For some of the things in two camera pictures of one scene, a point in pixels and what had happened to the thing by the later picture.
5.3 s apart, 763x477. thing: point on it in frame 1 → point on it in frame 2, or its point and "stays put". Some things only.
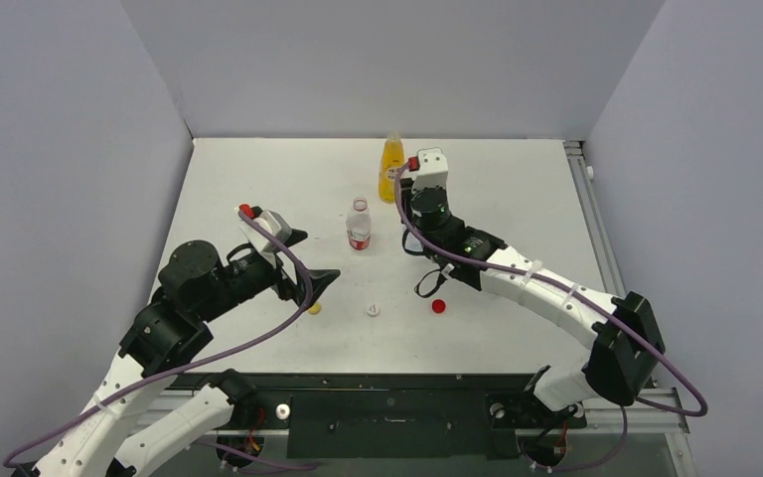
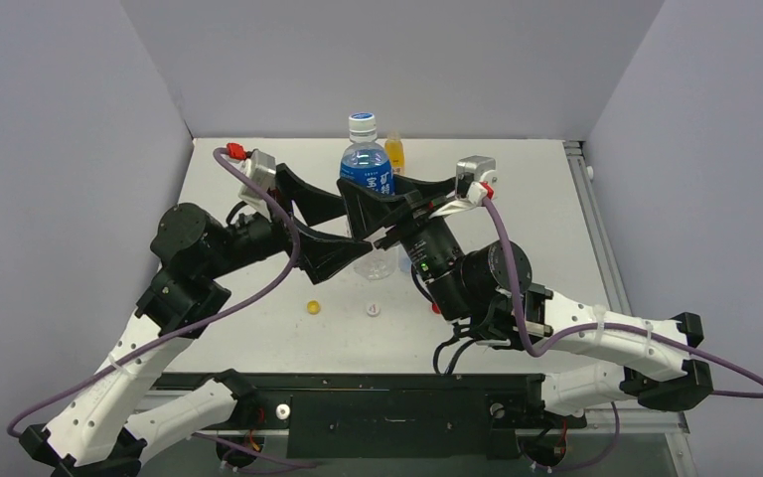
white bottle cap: x=374 y=310 stays put
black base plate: x=391 y=414 stays put
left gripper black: x=286 y=287 → x=316 y=206
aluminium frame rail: x=593 y=219 stays put
